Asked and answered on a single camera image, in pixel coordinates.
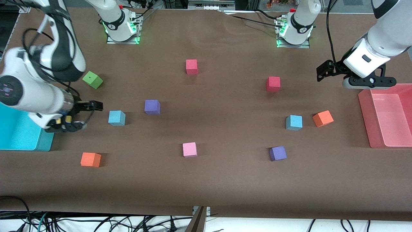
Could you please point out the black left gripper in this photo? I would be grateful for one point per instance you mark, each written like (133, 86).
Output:
(335, 69)

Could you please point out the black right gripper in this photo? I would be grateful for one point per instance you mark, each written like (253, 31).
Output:
(78, 106)

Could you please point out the light blue foam block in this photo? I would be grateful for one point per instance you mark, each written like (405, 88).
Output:
(294, 122)
(116, 118)

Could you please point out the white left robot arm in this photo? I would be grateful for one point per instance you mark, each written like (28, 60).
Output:
(383, 35)

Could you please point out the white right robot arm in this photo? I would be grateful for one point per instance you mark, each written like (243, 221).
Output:
(29, 93)

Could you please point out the green foam block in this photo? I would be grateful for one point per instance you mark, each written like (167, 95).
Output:
(93, 80)

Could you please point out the orange foam block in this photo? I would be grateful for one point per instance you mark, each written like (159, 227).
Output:
(90, 159)
(323, 118)

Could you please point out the red foam block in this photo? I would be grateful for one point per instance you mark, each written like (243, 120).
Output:
(273, 84)
(191, 66)

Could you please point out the purple foam block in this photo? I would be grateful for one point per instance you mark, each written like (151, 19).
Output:
(278, 153)
(152, 107)

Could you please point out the pink plastic bin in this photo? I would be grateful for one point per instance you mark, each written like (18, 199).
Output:
(386, 116)

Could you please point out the cyan plastic bin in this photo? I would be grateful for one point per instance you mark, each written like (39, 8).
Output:
(19, 138)

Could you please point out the pink foam block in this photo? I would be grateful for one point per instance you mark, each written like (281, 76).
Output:
(190, 149)

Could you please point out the grey power strip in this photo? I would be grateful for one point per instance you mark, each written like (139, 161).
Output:
(210, 4)

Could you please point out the brown table cover sheet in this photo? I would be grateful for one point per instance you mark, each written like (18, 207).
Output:
(206, 180)

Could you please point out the dark metal bar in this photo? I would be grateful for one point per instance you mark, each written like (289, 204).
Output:
(196, 222)

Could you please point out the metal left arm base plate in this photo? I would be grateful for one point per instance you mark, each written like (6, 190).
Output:
(305, 45)

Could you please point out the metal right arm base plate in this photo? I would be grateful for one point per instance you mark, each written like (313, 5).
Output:
(136, 38)

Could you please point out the white metal bracket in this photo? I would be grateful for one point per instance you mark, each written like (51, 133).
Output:
(208, 210)

